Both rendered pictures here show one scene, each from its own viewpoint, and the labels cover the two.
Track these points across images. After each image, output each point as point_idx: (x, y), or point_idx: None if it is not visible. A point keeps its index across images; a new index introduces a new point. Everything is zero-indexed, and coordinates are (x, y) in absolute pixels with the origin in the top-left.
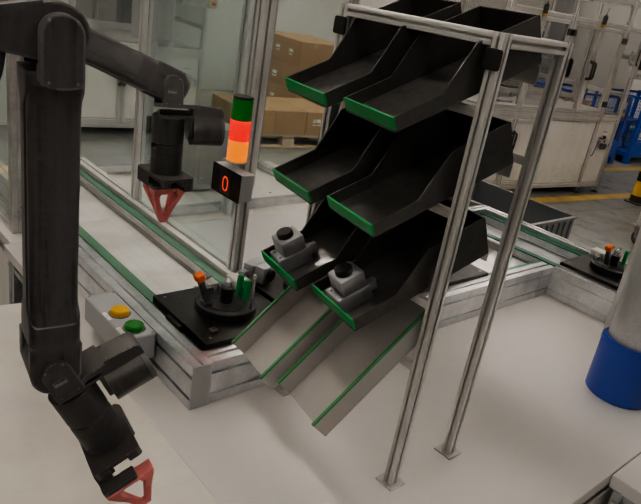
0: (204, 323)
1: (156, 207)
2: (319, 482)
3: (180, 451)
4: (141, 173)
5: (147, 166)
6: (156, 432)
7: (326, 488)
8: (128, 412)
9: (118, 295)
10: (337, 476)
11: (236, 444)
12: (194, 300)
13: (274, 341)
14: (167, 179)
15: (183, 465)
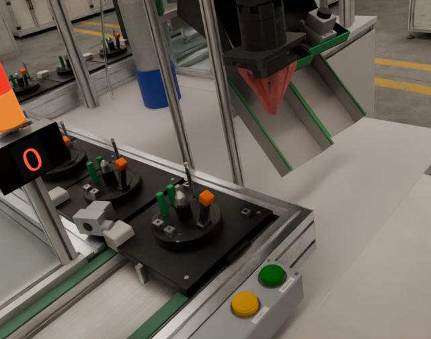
0: (230, 226)
1: (286, 89)
2: (341, 168)
3: (372, 233)
4: (273, 61)
5: (259, 54)
6: (362, 255)
7: (343, 165)
8: (351, 286)
9: (192, 334)
10: (328, 163)
11: (336, 210)
12: (181, 251)
13: (280, 144)
14: (297, 33)
15: (385, 226)
